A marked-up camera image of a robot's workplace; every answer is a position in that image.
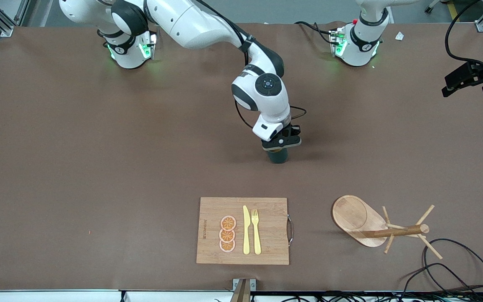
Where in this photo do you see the dark green cup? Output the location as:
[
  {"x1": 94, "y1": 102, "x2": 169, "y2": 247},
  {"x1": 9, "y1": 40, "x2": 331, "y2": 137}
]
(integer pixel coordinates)
[{"x1": 267, "y1": 148, "x2": 289, "y2": 164}]

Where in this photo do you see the wooden cup rack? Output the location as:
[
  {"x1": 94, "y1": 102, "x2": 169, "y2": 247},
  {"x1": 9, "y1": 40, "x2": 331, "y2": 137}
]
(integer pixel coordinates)
[{"x1": 332, "y1": 195, "x2": 443, "y2": 260}]

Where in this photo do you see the wooden cutting board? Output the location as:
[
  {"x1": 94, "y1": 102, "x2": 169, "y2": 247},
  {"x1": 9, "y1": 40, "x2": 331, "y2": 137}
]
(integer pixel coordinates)
[{"x1": 196, "y1": 197, "x2": 294, "y2": 266}]

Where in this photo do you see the yellow plastic knife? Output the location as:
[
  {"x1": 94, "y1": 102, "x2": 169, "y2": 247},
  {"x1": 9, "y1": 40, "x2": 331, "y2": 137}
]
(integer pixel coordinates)
[{"x1": 243, "y1": 205, "x2": 251, "y2": 255}]

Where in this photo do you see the yellow plastic fork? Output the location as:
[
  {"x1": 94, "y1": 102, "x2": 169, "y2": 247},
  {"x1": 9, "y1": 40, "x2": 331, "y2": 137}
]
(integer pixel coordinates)
[{"x1": 252, "y1": 209, "x2": 262, "y2": 255}]

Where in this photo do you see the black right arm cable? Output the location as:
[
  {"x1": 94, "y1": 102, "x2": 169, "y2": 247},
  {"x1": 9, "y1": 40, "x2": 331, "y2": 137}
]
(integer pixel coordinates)
[{"x1": 200, "y1": 0, "x2": 307, "y2": 129}]

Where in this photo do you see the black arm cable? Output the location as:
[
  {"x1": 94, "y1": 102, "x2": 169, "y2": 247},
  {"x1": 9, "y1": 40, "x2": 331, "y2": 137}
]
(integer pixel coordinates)
[
  {"x1": 200, "y1": 0, "x2": 307, "y2": 129},
  {"x1": 445, "y1": 0, "x2": 483, "y2": 70}
]

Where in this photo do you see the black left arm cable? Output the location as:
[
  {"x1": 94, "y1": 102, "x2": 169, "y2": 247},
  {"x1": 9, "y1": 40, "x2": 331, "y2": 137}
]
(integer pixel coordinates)
[{"x1": 445, "y1": 0, "x2": 483, "y2": 70}]

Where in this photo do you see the black left base cable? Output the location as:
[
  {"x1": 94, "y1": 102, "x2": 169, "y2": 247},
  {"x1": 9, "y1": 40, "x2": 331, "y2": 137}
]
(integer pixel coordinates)
[{"x1": 295, "y1": 21, "x2": 336, "y2": 44}]

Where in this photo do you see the metal table bracket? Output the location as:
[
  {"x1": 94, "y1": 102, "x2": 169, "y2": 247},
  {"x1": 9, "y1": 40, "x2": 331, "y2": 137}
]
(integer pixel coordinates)
[{"x1": 230, "y1": 278, "x2": 257, "y2": 302}]

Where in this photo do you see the black cable bundle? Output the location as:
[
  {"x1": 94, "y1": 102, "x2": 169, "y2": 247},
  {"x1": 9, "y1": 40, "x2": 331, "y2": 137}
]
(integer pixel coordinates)
[{"x1": 212, "y1": 292, "x2": 483, "y2": 302}]

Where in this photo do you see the white table edge rail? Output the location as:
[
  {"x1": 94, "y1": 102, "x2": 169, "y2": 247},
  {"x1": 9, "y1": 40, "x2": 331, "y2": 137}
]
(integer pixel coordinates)
[{"x1": 0, "y1": 289, "x2": 483, "y2": 302}]

